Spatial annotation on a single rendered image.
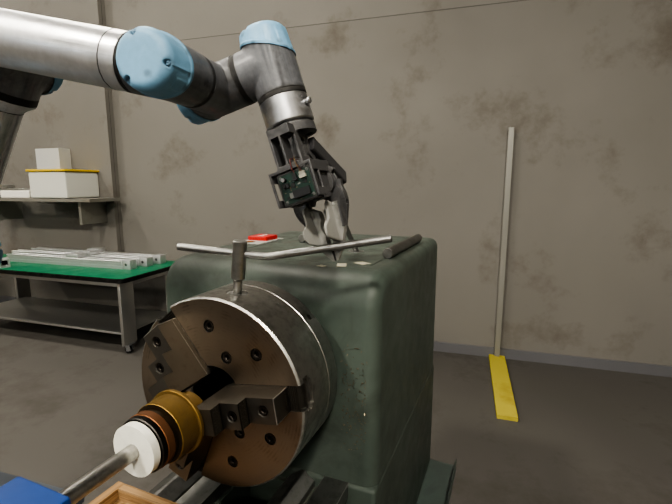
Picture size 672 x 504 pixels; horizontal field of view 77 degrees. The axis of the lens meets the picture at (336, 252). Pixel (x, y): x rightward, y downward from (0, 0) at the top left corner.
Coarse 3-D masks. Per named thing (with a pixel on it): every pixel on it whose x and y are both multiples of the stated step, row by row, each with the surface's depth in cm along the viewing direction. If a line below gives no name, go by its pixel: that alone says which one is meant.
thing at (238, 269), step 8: (240, 240) 66; (232, 248) 66; (240, 248) 65; (232, 256) 66; (240, 256) 65; (232, 264) 66; (240, 264) 65; (232, 272) 66; (240, 272) 66; (240, 280) 66; (240, 288) 67
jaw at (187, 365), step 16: (160, 320) 69; (176, 320) 67; (144, 336) 65; (160, 336) 64; (176, 336) 65; (160, 352) 64; (176, 352) 63; (192, 352) 66; (160, 368) 62; (176, 368) 62; (192, 368) 64; (208, 368) 66; (160, 384) 59; (176, 384) 60; (192, 384) 63
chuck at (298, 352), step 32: (224, 288) 70; (256, 288) 71; (192, 320) 66; (224, 320) 64; (256, 320) 61; (288, 320) 66; (224, 352) 65; (256, 352) 63; (288, 352) 61; (320, 352) 68; (224, 384) 75; (256, 384) 63; (288, 384) 61; (320, 384) 65; (288, 416) 61; (320, 416) 67; (224, 448) 67; (256, 448) 65; (288, 448) 62; (224, 480) 68; (256, 480) 66
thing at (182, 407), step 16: (160, 400) 56; (176, 400) 57; (192, 400) 59; (144, 416) 53; (160, 416) 54; (176, 416) 55; (192, 416) 56; (160, 432) 52; (176, 432) 54; (192, 432) 56; (160, 448) 52; (176, 448) 54; (192, 448) 58; (160, 464) 52
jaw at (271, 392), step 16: (240, 384) 64; (304, 384) 62; (208, 400) 60; (224, 400) 59; (240, 400) 58; (256, 400) 58; (272, 400) 57; (288, 400) 61; (304, 400) 62; (208, 416) 57; (224, 416) 58; (240, 416) 57; (256, 416) 59; (272, 416) 58; (208, 432) 57
